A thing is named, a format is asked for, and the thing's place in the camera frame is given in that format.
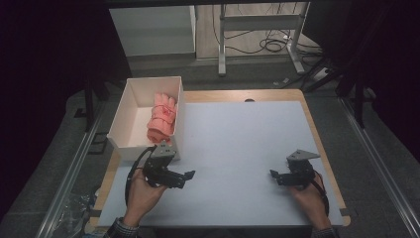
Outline metal floor rail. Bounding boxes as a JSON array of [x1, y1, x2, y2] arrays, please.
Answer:
[[34, 108, 107, 238], [340, 97, 420, 238]]

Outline black floor cables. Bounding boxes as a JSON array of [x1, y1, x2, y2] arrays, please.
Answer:
[[227, 29, 323, 57]]

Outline dark stand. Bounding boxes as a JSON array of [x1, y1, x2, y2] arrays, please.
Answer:
[[336, 65, 377, 130], [73, 76, 111, 133]]

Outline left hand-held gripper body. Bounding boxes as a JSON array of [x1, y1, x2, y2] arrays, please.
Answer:
[[142, 140, 186, 189]]

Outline pink glove with red print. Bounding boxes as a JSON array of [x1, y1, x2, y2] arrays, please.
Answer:
[[146, 92, 178, 144]]

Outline person's right hand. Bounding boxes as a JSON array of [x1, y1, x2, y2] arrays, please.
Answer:
[[288, 172, 332, 231]]

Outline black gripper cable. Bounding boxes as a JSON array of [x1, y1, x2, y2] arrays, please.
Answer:
[[124, 146, 157, 206], [311, 170, 331, 218]]

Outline person's left hand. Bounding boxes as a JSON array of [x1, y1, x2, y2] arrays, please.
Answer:
[[122, 167, 168, 228]]

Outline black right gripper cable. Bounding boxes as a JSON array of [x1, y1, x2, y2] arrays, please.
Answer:
[[311, 170, 331, 218]]

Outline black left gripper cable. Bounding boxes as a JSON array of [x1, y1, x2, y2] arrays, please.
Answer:
[[124, 146, 157, 206]]

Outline light blue table mat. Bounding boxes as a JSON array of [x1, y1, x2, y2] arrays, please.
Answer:
[[98, 100, 345, 228]]

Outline white power strip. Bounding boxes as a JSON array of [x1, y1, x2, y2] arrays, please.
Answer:
[[311, 66, 331, 82]]

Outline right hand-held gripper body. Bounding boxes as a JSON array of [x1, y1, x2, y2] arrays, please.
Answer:
[[279, 149, 321, 190]]

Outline clear plastic bag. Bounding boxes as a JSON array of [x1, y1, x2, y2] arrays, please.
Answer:
[[58, 192, 101, 238]]

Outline white cardboard box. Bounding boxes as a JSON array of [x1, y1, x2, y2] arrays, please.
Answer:
[[106, 75, 185, 162]]

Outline white cabinet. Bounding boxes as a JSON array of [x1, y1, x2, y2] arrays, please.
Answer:
[[108, 4, 197, 58]]

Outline grey metal desk frame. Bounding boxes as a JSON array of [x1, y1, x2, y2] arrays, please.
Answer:
[[217, 1, 311, 77]]

